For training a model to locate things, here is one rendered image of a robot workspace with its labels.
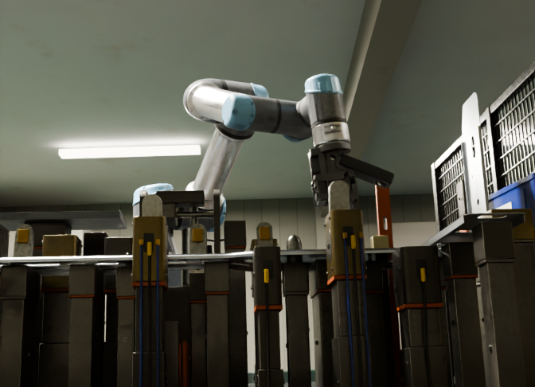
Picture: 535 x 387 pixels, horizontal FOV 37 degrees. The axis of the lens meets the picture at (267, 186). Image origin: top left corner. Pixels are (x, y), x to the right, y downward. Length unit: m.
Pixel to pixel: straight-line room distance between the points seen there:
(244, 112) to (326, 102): 0.17
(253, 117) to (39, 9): 3.14
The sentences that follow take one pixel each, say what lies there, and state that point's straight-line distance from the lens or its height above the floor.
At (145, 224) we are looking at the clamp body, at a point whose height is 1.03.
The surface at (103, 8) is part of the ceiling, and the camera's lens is 4.62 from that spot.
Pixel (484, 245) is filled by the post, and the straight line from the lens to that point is 1.29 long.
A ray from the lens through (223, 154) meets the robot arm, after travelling 2.17.
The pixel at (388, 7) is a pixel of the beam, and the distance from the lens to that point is 4.06.
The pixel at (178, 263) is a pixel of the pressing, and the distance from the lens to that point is 1.64.
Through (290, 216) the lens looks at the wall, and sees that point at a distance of 8.94.
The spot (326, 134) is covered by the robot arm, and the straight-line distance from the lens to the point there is 1.61.
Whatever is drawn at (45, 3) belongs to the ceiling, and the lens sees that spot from 4.62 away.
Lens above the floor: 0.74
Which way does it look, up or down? 14 degrees up
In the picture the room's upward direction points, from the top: 2 degrees counter-clockwise
